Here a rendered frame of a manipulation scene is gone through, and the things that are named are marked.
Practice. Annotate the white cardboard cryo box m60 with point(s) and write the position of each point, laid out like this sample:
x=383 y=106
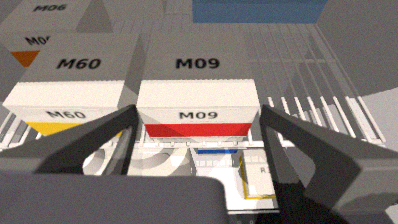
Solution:
x=78 y=77

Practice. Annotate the white cardboard box labelled m09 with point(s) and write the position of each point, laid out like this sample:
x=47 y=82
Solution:
x=197 y=87

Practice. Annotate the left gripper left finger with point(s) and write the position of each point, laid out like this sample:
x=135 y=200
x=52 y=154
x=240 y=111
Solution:
x=65 y=152

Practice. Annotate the white cardboard box with yellow band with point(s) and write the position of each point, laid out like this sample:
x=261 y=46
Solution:
x=255 y=175

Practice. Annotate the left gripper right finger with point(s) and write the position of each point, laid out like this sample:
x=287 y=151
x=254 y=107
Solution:
x=351 y=174

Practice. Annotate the white wire shelf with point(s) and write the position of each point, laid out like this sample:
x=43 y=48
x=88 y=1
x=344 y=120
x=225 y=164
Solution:
x=251 y=143

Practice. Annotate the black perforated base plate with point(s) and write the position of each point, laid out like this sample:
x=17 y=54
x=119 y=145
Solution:
x=255 y=218

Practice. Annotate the light blue flat block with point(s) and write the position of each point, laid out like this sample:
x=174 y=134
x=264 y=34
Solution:
x=256 y=13
x=302 y=2

